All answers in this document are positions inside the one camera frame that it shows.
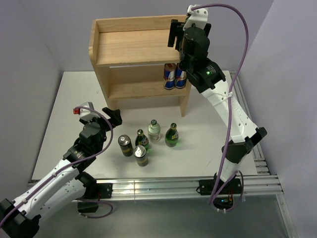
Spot green bottle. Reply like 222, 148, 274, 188
165, 123, 179, 147
135, 129, 149, 151

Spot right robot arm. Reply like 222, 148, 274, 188
168, 19, 267, 193

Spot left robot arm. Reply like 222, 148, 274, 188
0, 102, 122, 238

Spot wooden two-tier shelf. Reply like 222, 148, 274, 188
89, 15, 190, 116

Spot black gold can rear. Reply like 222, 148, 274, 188
118, 134, 133, 157

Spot black gold can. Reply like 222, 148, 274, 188
133, 145, 148, 167
118, 134, 133, 157

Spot right blue energy drink can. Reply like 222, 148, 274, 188
175, 63, 186, 89

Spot blue energy drink can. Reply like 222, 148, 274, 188
164, 63, 176, 90
175, 63, 186, 89

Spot left blue energy drink can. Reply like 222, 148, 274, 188
164, 63, 176, 90

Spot small clear glass bottle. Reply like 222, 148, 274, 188
148, 119, 160, 142

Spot black gold can front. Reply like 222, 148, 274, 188
133, 145, 148, 167

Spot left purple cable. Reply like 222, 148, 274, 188
0, 106, 115, 224

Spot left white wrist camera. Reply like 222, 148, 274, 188
73, 102, 99, 121

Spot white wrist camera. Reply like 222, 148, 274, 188
183, 4, 208, 31
73, 102, 99, 121

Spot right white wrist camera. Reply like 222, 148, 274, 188
183, 4, 208, 31

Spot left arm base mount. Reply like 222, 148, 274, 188
77, 183, 113, 218

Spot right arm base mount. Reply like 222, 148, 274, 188
198, 178, 243, 213

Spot aluminium frame rail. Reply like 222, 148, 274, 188
27, 70, 292, 238

